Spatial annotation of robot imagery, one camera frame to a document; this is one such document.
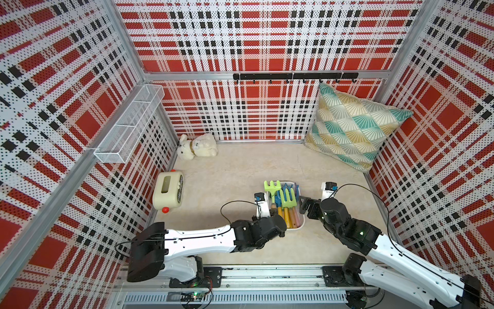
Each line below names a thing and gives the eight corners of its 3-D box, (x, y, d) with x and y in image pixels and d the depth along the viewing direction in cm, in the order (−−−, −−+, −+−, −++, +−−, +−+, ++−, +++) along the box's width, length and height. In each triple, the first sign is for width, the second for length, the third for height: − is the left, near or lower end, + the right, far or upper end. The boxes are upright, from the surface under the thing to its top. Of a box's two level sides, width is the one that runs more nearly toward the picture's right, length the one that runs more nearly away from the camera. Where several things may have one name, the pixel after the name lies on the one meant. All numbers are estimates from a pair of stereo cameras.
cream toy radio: (157, 215, 92) (149, 207, 84) (162, 182, 104) (155, 172, 97) (182, 211, 93) (176, 202, 86) (184, 178, 105) (178, 168, 98)
